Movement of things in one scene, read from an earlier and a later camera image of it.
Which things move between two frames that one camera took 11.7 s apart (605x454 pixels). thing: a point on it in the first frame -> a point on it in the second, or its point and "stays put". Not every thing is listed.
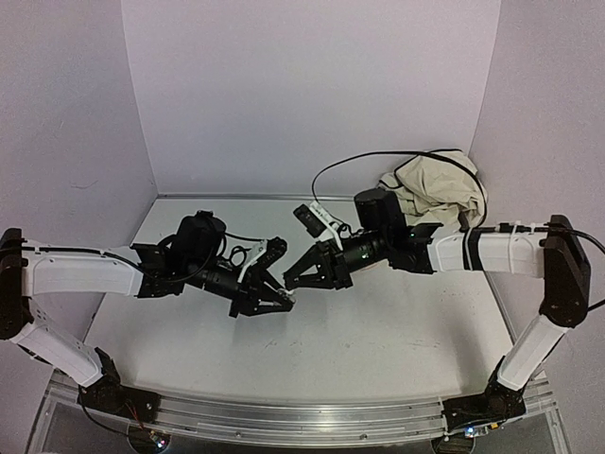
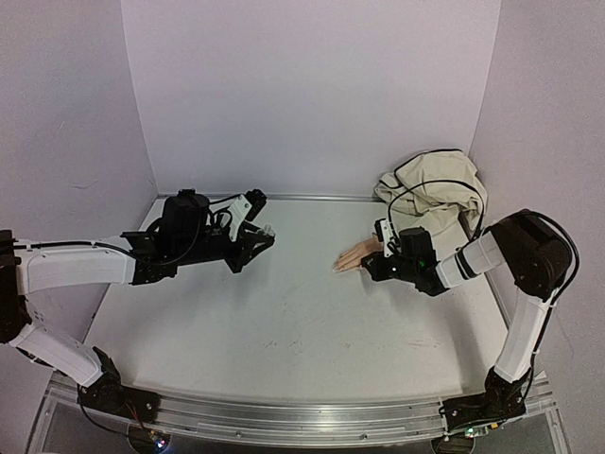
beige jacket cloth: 439,186 stays put
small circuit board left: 161,440 stays put
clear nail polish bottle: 291,295 -> 267,231
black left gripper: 252,290 -> 249,240
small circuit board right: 473,431 stays put
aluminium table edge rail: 250,195 stays put
